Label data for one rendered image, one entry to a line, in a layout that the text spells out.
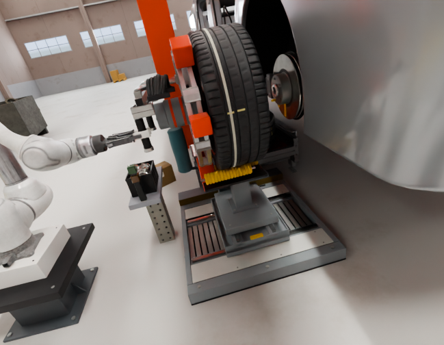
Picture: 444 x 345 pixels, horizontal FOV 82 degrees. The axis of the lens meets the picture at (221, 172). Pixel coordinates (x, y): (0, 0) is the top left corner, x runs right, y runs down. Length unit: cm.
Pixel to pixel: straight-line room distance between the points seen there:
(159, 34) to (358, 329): 175
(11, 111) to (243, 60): 539
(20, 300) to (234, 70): 132
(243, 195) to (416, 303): 91
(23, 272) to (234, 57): 131
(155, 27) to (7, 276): 145
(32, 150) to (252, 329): 110
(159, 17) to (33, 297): 152
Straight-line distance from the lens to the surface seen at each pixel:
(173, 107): 124
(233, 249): 142
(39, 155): 103
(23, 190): 162
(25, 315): 178
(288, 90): 133
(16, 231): 154
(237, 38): 113
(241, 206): 152
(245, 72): 103
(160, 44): 170
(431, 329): 141
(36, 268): 150
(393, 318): 139
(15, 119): 611
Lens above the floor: 112
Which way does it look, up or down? 27 degrees down
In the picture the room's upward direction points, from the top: 12 degrees counter-clockwise
